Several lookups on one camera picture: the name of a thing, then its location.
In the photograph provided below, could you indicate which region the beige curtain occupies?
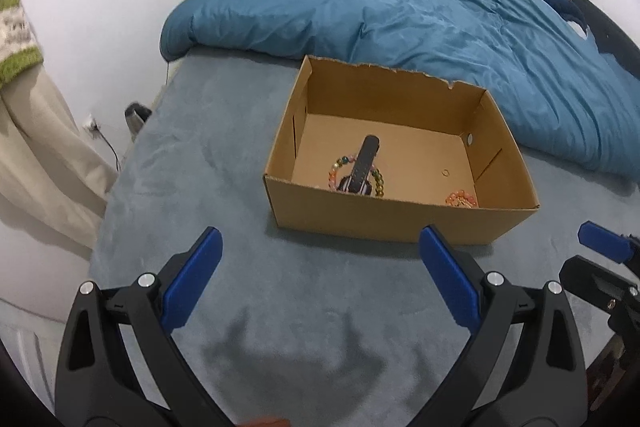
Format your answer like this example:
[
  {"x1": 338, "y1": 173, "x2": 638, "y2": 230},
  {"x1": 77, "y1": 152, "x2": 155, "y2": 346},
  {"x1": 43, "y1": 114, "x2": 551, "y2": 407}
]
[{"x1": 0, "y1": 0, "x2": 118, "y2": 253}]

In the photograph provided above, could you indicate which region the black bedside object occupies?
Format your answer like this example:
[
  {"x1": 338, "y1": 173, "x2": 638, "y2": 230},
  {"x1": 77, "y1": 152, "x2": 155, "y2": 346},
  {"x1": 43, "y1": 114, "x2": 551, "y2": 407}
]
[{"x1": 125, "y1": 103, "x2": 152, "y2": 138}]

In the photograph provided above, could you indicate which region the orange bead bracelet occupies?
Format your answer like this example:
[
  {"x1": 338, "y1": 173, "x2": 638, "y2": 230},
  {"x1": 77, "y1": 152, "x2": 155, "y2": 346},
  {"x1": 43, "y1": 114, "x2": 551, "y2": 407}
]
[{"x1": 445, "y1": 189, "x2": 480, "y2": 208}]

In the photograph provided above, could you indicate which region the pink strap wristwatch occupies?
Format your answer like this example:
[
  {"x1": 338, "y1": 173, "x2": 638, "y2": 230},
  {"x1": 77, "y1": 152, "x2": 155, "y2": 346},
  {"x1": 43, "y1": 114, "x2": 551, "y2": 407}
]
[{"x1": 336, "y1": 135, "x2": 382, "y2": 196}]

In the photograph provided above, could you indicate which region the black headboard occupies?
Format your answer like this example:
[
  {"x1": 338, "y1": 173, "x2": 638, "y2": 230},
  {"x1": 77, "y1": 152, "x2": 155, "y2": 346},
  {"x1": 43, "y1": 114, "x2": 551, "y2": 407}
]
[{"x1": 570, "y1": 0, "x2": 640, "y2": 80}]

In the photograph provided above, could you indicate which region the cardboard box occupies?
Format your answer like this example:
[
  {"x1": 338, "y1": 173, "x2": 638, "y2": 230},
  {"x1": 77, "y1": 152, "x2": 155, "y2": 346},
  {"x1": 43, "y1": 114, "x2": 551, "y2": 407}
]
[{"x1": 263, "y1": 55, "x2": 541, "y2": 247}]

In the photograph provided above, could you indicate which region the black power cable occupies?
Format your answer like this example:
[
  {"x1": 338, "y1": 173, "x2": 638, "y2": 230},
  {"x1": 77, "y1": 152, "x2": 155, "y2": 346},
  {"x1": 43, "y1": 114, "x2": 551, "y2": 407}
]
[{"x1": 95, "y1": 127, "x2": 122, "y2": 170}]

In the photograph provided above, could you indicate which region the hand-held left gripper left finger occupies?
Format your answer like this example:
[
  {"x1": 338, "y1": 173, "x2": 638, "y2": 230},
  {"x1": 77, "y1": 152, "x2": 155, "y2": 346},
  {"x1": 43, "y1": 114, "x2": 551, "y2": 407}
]
[{"x1": 55, "y1": 226, "x2": 236, "y2": 427}]

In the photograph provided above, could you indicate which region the blue duvet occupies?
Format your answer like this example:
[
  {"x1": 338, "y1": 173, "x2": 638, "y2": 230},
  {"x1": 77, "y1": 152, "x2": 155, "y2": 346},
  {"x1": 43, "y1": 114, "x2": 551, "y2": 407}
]
[{"x1": 160, "y1": 0, "x2": 640, "y2": 180}]

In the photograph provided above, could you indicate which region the multicolour bead bracelet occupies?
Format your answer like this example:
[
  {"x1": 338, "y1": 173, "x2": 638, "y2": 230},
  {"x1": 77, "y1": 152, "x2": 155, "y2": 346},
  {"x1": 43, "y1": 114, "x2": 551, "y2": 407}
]
[{"x1": 327, "y1": 154, "x2": 387, "y2": 198}]

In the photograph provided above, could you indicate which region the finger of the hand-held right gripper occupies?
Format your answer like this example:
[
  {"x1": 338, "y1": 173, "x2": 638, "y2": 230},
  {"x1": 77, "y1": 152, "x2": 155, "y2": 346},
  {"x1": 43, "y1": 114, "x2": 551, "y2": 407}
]
[
  {"x1": 559, "y1": 255, "x2": 640, "y2": 310},
  {"x1": 577, "y1": 221, "x2": 640, "y2": 266}
]

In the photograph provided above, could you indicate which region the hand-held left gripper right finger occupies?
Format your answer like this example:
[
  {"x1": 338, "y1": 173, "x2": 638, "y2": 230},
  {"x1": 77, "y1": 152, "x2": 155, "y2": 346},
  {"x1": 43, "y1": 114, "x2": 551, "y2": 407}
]
[{"x1": 419, "y1": 224, "x2": 587, "y2": 427}]

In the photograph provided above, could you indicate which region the grey bed sheet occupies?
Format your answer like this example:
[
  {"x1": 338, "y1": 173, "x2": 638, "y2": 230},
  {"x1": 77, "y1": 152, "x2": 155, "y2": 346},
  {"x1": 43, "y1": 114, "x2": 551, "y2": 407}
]
[{"x1": 90, "y1": 47, "x2": 640, "y2": 427}]

